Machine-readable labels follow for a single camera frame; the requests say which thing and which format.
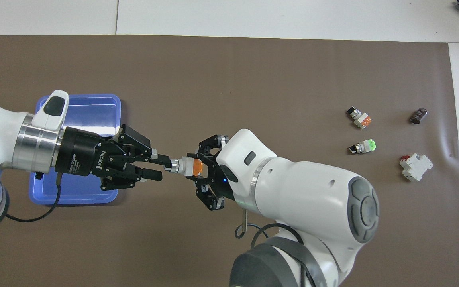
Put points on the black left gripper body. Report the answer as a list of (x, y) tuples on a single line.
[(80, 153)]

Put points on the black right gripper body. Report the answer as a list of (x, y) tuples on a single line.
[(219, 179)]

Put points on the selector switch with orange block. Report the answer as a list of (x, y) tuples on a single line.
[(360, 118), (185, 166)]

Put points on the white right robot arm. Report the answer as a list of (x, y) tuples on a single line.
[(301, 191)]

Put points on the blue plastic tray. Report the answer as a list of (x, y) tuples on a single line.
[(94, 107)]

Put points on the brown paper table mat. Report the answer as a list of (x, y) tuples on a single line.
[(253, 79)]

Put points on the white circuit breaker red lever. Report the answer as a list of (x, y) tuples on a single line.
[(416, 166)]

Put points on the small dark brown component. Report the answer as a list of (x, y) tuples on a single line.
[(418, 116)]

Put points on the selector switch with green block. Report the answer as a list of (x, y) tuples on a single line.
[(365, 147)]

